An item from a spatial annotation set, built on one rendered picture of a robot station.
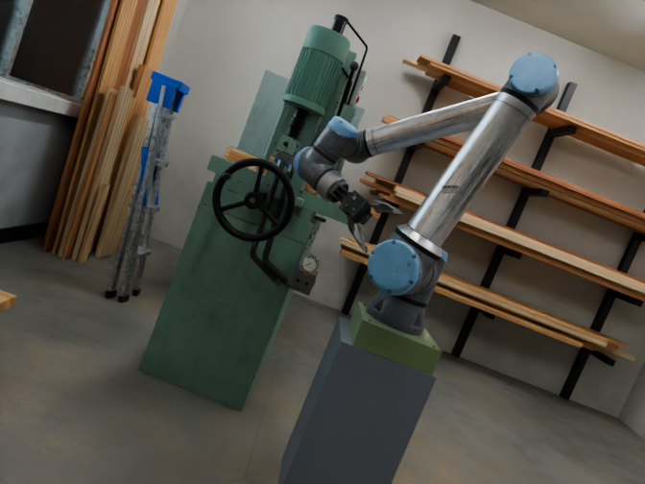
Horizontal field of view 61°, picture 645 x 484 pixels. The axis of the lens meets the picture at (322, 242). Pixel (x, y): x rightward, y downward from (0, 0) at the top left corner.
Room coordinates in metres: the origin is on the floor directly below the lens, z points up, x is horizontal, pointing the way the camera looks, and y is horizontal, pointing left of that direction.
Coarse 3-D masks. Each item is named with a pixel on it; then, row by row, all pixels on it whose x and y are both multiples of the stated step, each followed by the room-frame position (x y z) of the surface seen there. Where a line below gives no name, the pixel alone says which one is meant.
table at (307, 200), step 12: (216, 156) 2.06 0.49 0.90; (216, 168) 2.05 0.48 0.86; (240, 180) 2.05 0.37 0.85; (252, 180) 2.05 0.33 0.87; (264, 192) 1.96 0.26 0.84; (276, 192) 1.95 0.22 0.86; (300, 204) 1.95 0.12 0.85; (312, 204) 2.05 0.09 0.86; (324, 204) 2.05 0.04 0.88; (336, 204) 2.05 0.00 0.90; (336, 216) 2.05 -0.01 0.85
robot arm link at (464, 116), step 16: (496, 96) 1.61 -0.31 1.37; (432, 112) 1.68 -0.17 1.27; (448, 112) 1.65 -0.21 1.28; (464, 112) 1.63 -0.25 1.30; (480, 112) 1.62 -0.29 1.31; (384, 128) 1.73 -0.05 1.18; (400, 128) 1.70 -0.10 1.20; (416, 128) 1.68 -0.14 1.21; (432, 128) 1.67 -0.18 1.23; (448, 128) 1.66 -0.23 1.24; (464, 128) 1.65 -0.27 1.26; (368, 144) 1.73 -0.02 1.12; (384, 144) 1.72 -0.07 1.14; (400, 144) 1.72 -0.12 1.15; (352, 160) 1.78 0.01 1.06
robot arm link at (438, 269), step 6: (444, 252) 1.64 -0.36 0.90; (444, 258) 1.65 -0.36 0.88; (438, 264) 1.63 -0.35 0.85; (444, 264) 1.68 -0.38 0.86; (438, 270) 1.64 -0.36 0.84; (432, 276) 1.58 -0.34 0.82; (438, 276) 1.65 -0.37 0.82; (432, 282) 1.62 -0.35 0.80; (426, 288) 1.61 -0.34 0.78; (432, 288) 1.65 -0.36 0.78; (414, 294) 1.62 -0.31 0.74; (420, 294) 1.62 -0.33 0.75; (426, 294) 1.64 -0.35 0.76; (414, 300) 1.62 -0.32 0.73; (420, 300) 1.63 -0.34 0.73; (426, 300) 1.65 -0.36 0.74
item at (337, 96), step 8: (352, 56) 2.39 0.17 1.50; (344, 80) 2.39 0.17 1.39; (336, 88) 2.39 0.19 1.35; (344, 88) 2.41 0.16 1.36; (336, 96) 2.39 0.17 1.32; (336, 104) 2.39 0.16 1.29; (280, 112) 2.40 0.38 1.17; (328, 112) 2.39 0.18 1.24; (280, 120) 2.40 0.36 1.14; (328, 120) 2.39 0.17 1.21; (320, 128) 2.39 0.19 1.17; (272, 136) 2.40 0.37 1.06; (272, 144) 2.40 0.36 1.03; (272, 152) 2.40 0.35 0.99
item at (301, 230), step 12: (204, 192) 2.05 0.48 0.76; (228, 192) 2.05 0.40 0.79; (204, 204) 2.05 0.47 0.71; (228, 204) 2.05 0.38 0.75; (264, 204) 2.05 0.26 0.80; (240, 216) 2.05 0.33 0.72; (252, 216) 2.05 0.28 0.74; (264, 228) 2.05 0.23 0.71; (288, 228) 2.05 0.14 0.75; (300, 228) 2.05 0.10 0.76; (312, 228) 2.05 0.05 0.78; (300, 240) 2.05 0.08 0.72
